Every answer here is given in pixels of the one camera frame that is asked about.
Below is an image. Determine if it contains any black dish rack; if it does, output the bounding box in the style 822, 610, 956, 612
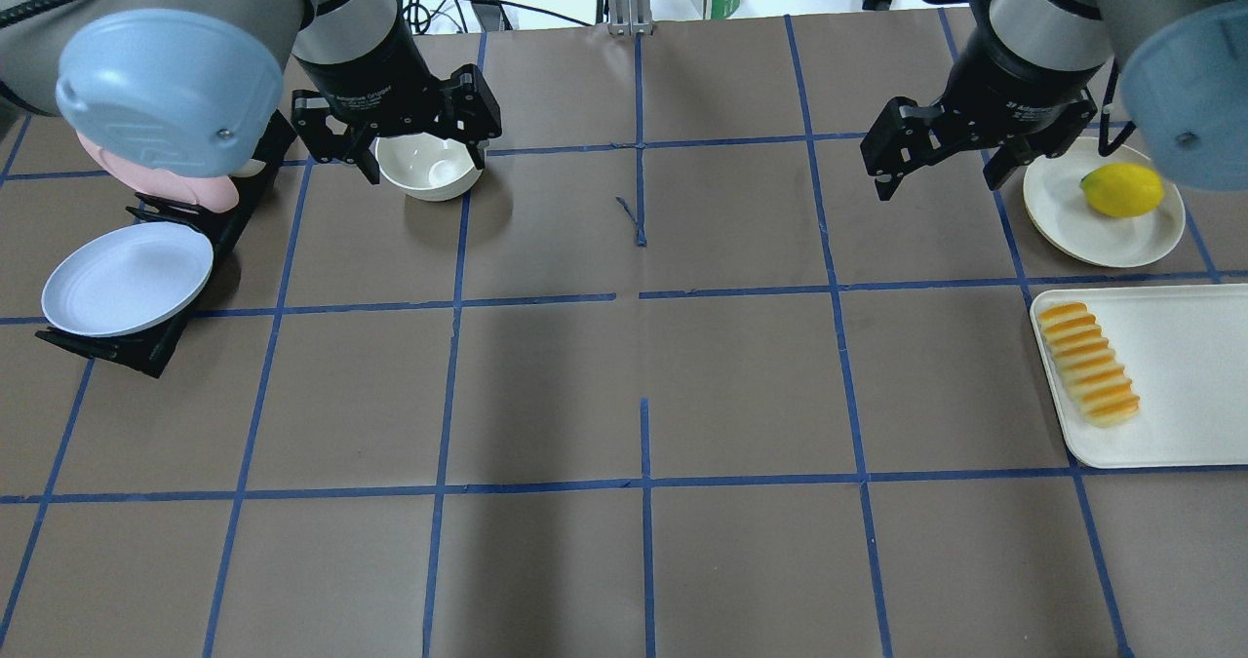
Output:
36, 112, 295, 377

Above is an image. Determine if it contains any blue plate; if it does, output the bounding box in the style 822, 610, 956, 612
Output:
41, 221, 215, 337

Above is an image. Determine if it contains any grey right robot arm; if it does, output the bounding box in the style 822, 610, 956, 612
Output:
860, 0, 1247, 200

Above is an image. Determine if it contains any striped bread loaf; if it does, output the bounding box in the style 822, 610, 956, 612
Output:
1035, 302, 1141, 428

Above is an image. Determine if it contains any cream plate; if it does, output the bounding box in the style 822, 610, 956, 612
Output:
1025, 135, 1187, 268

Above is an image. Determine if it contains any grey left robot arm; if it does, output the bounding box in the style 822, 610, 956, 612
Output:
1, 0, 502, 182

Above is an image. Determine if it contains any pink plate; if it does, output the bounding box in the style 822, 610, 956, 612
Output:
76, 134, 240, 214

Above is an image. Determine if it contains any white rectangular tray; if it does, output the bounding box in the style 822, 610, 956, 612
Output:
1030, 283, 1247, 469

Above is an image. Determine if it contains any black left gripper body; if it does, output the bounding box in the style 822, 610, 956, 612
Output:
292, 64, 500, 144

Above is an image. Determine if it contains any cream ceramic bowl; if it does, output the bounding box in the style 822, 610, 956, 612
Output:
373, 134, 484, 202

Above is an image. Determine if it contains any yellow lemon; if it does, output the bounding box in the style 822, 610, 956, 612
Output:
1078, 162, 1166, 219

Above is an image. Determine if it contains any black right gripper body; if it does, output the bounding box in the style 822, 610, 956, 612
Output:
919, 57, 1096, 166

